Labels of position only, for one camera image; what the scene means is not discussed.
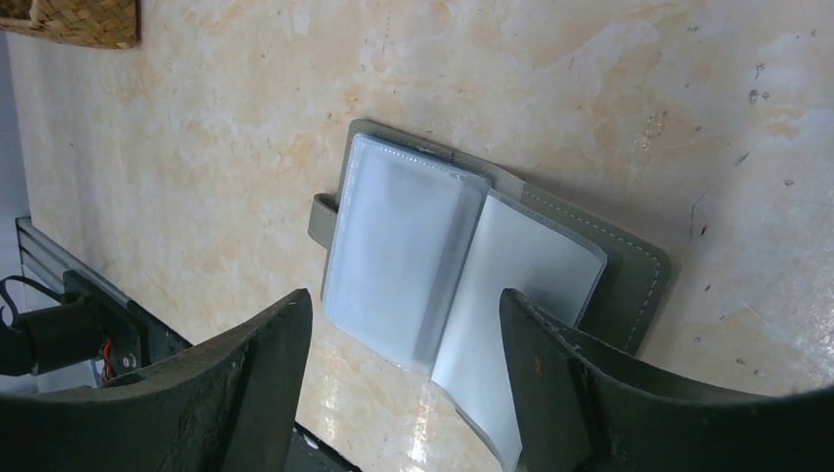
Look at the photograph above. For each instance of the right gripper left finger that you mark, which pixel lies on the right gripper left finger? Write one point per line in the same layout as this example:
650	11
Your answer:
195	404

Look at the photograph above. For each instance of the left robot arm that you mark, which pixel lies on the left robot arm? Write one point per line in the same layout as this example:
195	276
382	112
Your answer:
50	339

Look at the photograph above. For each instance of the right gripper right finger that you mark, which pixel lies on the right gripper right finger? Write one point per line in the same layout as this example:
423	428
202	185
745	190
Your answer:
584	405

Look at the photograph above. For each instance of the grey card holder wallet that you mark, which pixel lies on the grey card holder wallet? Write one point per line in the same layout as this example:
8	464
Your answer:
422	240

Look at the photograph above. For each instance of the brown woven tray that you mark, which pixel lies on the brown woven tray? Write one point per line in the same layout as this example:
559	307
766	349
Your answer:
103	24

